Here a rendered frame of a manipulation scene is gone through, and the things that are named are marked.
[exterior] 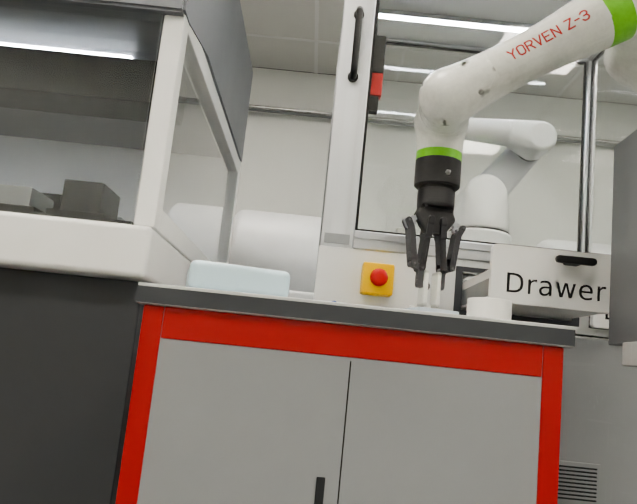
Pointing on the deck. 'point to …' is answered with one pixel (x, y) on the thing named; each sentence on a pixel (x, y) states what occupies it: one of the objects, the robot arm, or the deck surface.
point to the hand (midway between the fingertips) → (429, 289)
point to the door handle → (356, 44)
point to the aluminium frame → (351, 123)
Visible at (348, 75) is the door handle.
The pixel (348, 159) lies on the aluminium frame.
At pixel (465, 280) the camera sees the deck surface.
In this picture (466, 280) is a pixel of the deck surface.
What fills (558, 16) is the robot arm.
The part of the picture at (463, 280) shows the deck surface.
